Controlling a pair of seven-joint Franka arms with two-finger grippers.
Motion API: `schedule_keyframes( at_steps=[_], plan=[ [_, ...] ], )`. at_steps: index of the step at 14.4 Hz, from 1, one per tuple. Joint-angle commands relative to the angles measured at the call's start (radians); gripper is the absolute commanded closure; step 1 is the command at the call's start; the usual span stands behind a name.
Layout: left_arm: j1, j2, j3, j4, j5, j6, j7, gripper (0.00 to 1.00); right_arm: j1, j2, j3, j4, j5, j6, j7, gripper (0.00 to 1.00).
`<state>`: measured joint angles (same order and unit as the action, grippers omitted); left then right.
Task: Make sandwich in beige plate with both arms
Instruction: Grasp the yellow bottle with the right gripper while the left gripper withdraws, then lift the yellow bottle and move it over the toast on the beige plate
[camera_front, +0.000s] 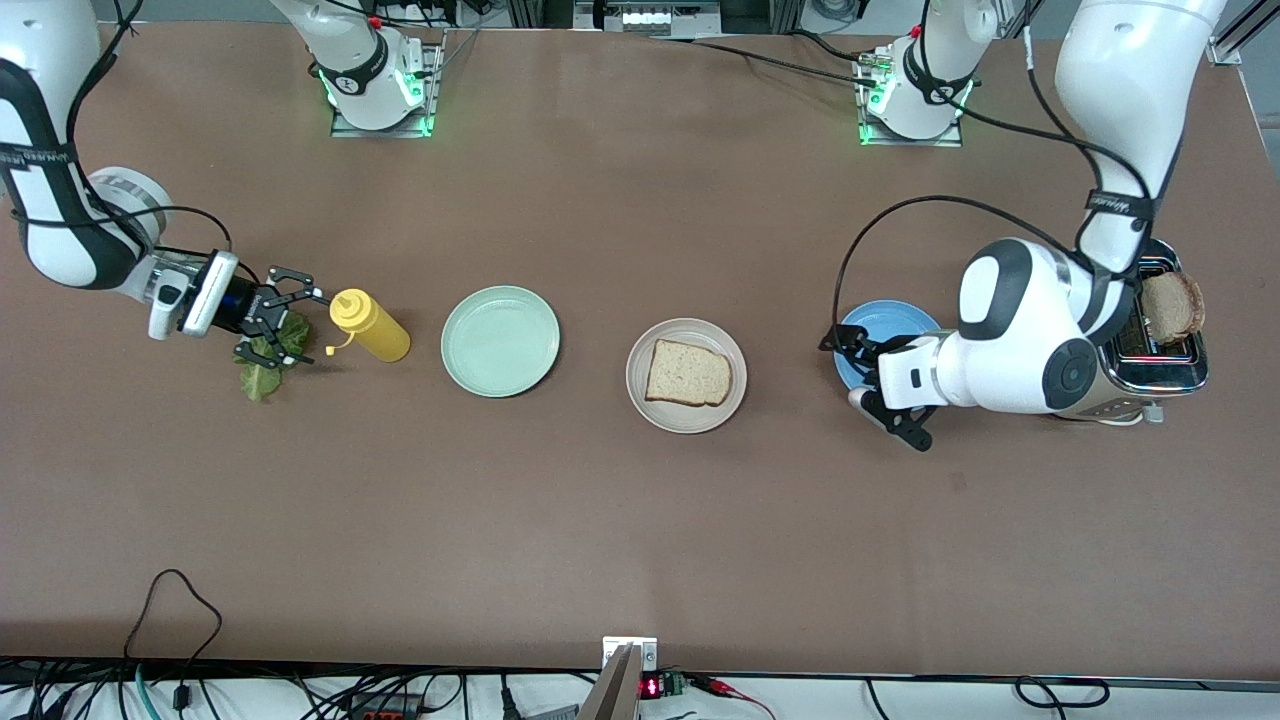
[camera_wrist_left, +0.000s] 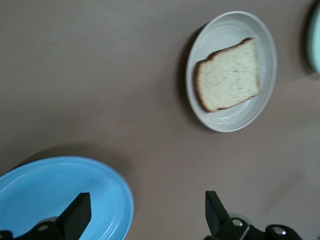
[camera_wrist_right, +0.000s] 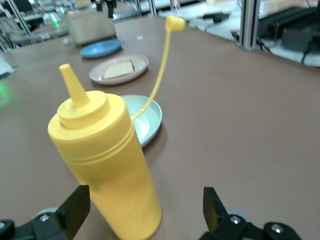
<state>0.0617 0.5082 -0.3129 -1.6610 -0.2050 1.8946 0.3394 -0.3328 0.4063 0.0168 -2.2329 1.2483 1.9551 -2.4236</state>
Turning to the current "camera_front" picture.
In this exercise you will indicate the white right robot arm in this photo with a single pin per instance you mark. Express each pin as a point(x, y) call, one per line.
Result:
point(45, 30)

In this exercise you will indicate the yellow squeeze bottle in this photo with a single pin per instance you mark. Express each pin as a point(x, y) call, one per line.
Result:
point(375, 335)

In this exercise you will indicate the beige plate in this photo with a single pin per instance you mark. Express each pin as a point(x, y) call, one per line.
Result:
point(690, 420)

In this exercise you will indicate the black orange power adapter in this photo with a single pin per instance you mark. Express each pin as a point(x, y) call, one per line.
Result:
point(385, 712)

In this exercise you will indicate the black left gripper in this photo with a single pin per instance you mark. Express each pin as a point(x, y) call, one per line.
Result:
point(862, 353)

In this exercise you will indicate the black device with lights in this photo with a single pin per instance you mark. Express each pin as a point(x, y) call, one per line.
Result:
point(650, 18)

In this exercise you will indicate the red clip lead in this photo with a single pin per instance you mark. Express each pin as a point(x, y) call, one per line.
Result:
point(730, 690)

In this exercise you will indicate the red display circuit board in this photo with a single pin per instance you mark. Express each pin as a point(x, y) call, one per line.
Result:
point(652, 687)

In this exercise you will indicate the green lettuce leaf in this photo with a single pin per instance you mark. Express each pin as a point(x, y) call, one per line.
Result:
point(262, 385)

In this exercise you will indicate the aluminium frame profile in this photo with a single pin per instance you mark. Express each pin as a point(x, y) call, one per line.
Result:
point(1245, 35)

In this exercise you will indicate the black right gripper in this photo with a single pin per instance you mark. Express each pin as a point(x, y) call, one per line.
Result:
point(242, 302)

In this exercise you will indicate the light green plate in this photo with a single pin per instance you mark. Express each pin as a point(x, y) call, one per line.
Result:
point(500, 342)

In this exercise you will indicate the brown bread slice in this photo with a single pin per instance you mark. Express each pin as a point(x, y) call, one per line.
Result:
point(688, 373)
point(1175, 310)

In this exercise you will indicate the beige chrome toaster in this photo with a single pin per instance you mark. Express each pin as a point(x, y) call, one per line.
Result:
point(1160, 375)

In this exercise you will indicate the blue plate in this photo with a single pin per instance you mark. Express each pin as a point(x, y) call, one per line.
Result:
point(900, 320)

